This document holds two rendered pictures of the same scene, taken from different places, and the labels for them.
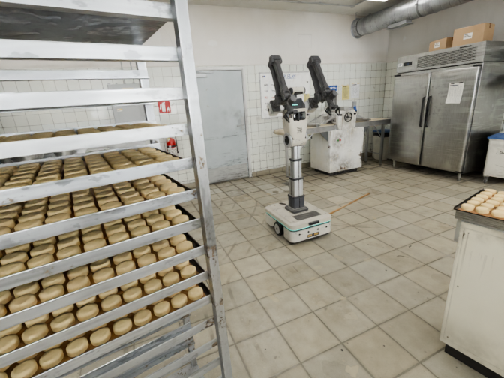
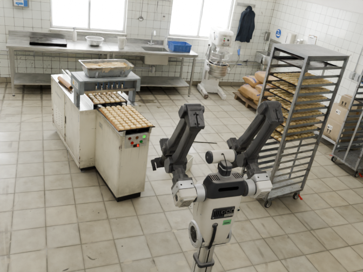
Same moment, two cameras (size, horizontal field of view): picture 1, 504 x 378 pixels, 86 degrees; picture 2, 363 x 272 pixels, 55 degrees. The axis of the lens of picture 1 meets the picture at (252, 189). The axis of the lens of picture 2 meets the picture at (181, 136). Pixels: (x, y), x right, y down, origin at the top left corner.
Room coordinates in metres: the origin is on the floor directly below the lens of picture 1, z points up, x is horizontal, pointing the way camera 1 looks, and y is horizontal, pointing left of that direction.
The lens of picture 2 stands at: (4.47, -0.78, 2.43)
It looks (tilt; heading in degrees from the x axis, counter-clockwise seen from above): 26 degrees down; 179
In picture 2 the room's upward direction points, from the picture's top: 9 degrees clockwise
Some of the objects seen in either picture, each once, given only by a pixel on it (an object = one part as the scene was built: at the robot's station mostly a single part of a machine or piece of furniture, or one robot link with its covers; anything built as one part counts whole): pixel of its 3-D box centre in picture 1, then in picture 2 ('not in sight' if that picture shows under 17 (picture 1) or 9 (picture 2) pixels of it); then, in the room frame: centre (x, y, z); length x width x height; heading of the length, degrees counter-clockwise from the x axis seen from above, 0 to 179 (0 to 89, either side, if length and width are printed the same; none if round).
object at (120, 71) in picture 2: not in sight; (106, 69); (0.59, -1.64, 1.25); 0.56 x 0.29 x 0.14; 124
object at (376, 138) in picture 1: (384, 144); not in sight; (6.17, -3.12, 0.33); 0.54 x 0.53 x 0.66; 22
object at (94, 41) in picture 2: not in sight; (94, 41); (-2.03, -2.46, 0.94); 0.33 x 0.33 x 0.12
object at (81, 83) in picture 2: not in sight; (106, 89); (0.59, -1.64, 1.01); 0.72 x 0.33 x 0.34; 124
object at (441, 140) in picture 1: (441, 114); not in sight; (4.90, -3.44, 1.03); 1.40 x 0.90 x 2.05; 22
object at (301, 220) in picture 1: (297, 211); not in sight; (2.86, -0.50, 0.24); 0.68 x 0.53 x 0.41; 22
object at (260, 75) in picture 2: not in sight; (271, 79); (-2.40, 1.01, 0.62); 0.72 x 0.42 x 0.17; 29
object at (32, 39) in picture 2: not in sight; (48, 40); (-1.68, -3.18, 0.93); 0.60 x 0.40 x 0.01; 113
